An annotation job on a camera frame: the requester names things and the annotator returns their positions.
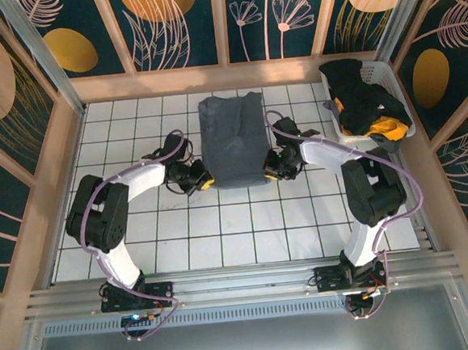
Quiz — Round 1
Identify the gray t-shirt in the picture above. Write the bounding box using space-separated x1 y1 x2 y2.
196 91 273 193

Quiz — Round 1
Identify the dark gray garment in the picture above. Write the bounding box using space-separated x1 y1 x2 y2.
323 94 404 160

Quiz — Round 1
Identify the yellow t-shirt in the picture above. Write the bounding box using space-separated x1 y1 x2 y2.
332 91 412 147

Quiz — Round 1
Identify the white plastic laundry basket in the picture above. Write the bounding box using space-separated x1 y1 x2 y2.
318 57 419 151

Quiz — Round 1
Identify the grey metal sheet panel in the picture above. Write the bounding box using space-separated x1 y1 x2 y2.
24 281 468 350

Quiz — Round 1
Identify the aluminium rail frame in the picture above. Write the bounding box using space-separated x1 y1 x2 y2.
21 247 465 323

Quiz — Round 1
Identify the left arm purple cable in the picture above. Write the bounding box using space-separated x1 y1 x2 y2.
72 130 183 345

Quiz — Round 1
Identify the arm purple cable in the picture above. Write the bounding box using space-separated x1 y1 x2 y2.
72 130 183 345
263 99 435 327

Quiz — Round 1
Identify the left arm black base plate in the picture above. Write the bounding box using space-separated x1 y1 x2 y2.
99 277 176 314

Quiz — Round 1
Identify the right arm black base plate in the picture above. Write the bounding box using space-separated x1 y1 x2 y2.
312 259 390 297

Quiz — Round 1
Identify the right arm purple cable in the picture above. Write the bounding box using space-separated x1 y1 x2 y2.
263 99 435 327

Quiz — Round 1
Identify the aluminium corner post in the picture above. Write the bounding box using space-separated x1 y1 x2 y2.
369 0 441 65
0 0 89 122

